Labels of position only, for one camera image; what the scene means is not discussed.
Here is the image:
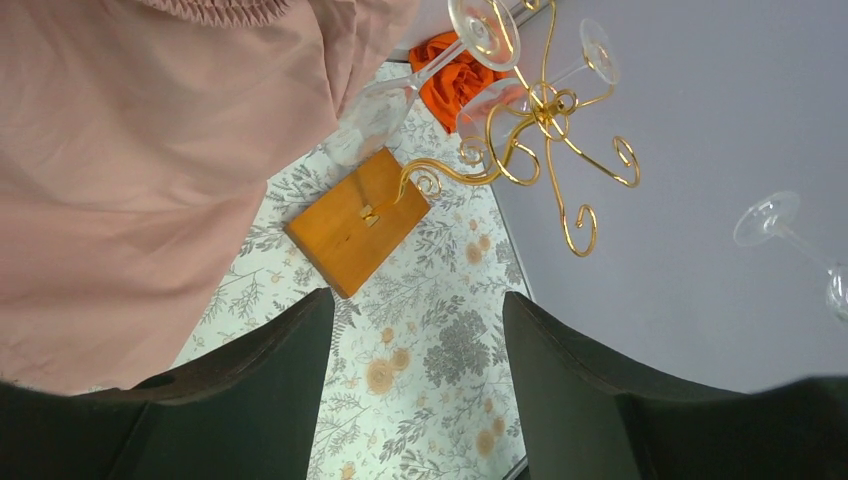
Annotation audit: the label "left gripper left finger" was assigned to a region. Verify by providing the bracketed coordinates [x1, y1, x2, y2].
[1, 288, 335, 479]

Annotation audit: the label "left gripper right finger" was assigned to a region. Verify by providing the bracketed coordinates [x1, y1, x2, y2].
[503, 292, 847, 479]

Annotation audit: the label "clear wine glass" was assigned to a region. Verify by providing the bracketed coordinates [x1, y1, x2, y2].
[322, 0, 520, 168]
[733, 191, 847, 325]

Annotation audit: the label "wooden rack base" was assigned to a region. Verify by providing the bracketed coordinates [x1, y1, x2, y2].
[284, 148, 430, 299]

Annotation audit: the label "floral tablecloth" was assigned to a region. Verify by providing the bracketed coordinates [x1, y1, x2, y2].
[165, 60, 535, 480]

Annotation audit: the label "pink shorts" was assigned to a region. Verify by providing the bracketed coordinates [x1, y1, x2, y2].
[1, 1, 418, 395]

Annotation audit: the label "orange cloth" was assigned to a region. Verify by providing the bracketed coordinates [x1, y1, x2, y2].
[408, 31, 512, 134]

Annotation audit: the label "gold wire glass rack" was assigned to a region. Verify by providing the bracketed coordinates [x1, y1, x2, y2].
[360, 18, 641, 257]

